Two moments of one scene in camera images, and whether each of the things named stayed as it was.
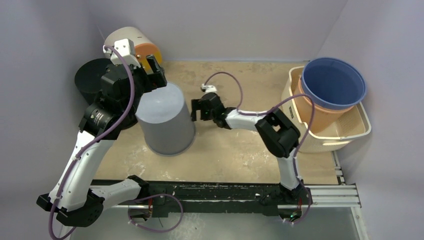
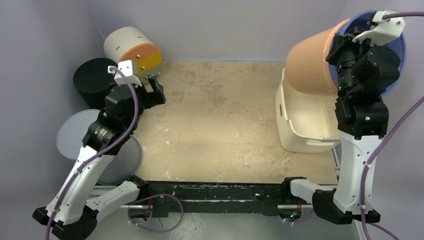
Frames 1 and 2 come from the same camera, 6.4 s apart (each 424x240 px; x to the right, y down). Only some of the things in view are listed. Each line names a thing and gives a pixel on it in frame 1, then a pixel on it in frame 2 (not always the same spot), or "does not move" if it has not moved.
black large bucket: (88, 78) does not move
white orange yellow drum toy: (141, 47) does not move
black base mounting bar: (159, 195) does not move
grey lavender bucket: (166, 121) to (124, 166)
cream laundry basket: (357, 124) does not move
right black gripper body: (201, 108) to (340, 45)
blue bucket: (333, 83) to (360, 21)
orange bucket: (325, 119) to (307, 70)
